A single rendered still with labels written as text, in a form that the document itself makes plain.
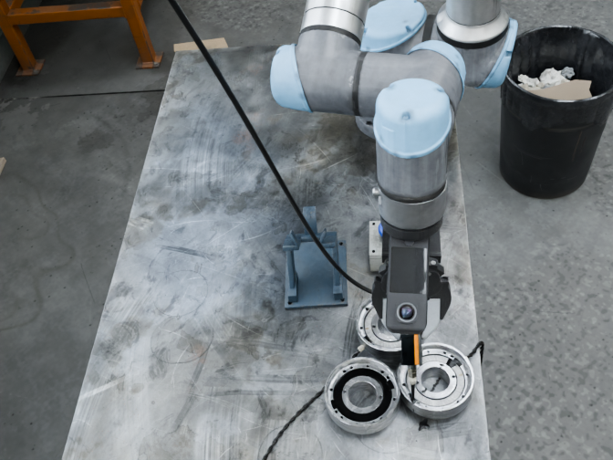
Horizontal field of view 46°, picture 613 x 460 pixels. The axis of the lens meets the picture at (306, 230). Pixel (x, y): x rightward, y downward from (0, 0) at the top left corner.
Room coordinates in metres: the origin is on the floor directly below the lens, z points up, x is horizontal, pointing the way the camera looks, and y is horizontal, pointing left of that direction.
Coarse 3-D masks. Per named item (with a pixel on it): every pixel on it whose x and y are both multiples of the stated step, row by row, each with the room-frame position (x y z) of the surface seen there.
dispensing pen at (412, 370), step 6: (402, 336) 0.47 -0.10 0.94; (408, 336) 0.47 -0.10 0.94; (402, 342) 0.47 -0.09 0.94; (408, 342) 0.46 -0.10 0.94; (402, 348) 0.46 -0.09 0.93; (408, 348) 0.46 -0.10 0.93; (402, 354) 0.46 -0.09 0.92; (408, 354) 0.46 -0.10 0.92; (414, 354) 0.45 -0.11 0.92; (402, 360) 0.45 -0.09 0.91; (408, 360) 0.45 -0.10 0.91; (414, 360) 0.45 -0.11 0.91; (408, 366) 0.46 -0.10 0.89; (414, 366) 0.45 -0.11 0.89; (414, 372) 0.45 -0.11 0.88; (414, 378) 0.45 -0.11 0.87; (414, 384) 0.44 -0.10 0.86; (414, 390) 0.44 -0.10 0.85; (414, 396) 0.43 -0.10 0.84
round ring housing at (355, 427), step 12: (348, 360) 0.51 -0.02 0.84; (360, 360) 0.51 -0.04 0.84; (372, 360) 0.50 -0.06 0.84; (336, 372) 0.50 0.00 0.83; (384, 372) 0.48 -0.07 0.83; (348, 384) 0.48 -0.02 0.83; (360, 384) 0.48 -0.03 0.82; (372, 384) 0.47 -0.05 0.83; (396, 384) 0.46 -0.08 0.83; (348, 396) 0.46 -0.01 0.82; (396, 396) 0.45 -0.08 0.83; (348, 408) 0.44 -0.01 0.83; (360, 408) 0.44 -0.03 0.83; (372, 408) 0.43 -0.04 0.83; (396, 408) 0.43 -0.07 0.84; (336, 420) 0.43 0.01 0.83; (348, 420) 0.42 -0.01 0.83; (384, 420) 0.41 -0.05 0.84; (360, 432) 0.41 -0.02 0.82; (372, 432) 0.41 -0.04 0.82
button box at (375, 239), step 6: (372, 222) 0.75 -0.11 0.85; (378, 222) 0.75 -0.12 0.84; (372, 228) 0.73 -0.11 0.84; (372, 234) 0.72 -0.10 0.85; (378, 234) 0.72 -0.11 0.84; (372, 240) 0.71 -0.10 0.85; (378, 240) 0.71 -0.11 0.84; (372, 246) 0.70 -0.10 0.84; (378, 246) 0.70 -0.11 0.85; (372, 252) 0.69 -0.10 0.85; (378, 252) 0.68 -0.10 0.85; (372, 258) 0.68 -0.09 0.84; (378, 258) 0.68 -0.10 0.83; (372, 264) 0.68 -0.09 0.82; (378, 264) 0.68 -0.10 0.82; (372, 270) 0.68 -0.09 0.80; (378, 270) 0.68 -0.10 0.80
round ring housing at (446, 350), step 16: (432, 352) 0.50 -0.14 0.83; (448, 352) 0.50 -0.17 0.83; (400, 368) 0.48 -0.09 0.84; (432, 368) 0.48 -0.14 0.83; (448, 368) 0.47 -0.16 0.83; (464, 368) 0.47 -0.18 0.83; (400, 384) 0.46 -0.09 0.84; (416, 384) 0.46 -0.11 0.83; (448, 384) 0.46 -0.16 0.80; (464, 384) 0.45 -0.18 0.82; (464, 400) 0.42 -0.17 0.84; (432, 416) 0.41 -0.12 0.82; (448, 416) 0.41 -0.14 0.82
